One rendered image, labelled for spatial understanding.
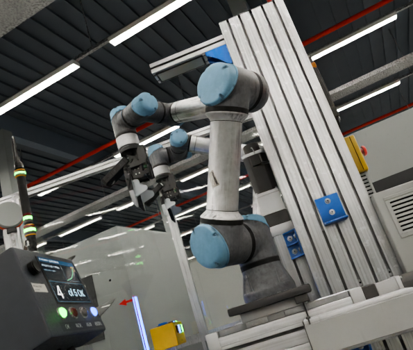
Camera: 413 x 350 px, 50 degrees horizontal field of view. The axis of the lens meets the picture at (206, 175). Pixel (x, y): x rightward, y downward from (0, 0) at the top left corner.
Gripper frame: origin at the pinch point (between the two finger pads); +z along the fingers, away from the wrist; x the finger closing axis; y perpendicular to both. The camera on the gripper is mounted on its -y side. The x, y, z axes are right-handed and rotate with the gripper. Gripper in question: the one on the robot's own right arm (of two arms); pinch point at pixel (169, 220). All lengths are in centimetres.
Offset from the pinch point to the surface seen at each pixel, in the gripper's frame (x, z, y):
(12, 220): 32, -36, -89
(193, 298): 46, 31, -7
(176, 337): -3.2, 46.8, -9.1
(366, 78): 612, -300, 330
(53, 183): 45, -54, -68
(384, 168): 190, -33, 154
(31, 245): -27, -1, -50
